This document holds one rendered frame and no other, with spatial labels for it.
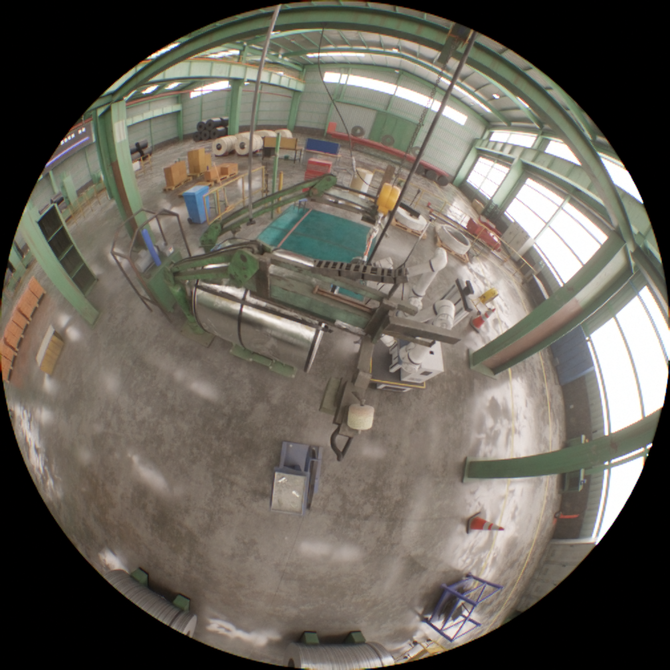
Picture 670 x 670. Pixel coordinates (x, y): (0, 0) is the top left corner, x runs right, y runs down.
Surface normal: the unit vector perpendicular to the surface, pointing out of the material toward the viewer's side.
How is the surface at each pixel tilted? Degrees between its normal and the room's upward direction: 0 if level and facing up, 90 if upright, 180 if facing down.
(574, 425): 90
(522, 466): 90
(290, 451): 0
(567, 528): 90
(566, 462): 90
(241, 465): 0
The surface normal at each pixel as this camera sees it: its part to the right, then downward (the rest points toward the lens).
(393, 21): -0.26, 0.81
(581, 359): -0.94, -0.34
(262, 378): 0.22, -0.48
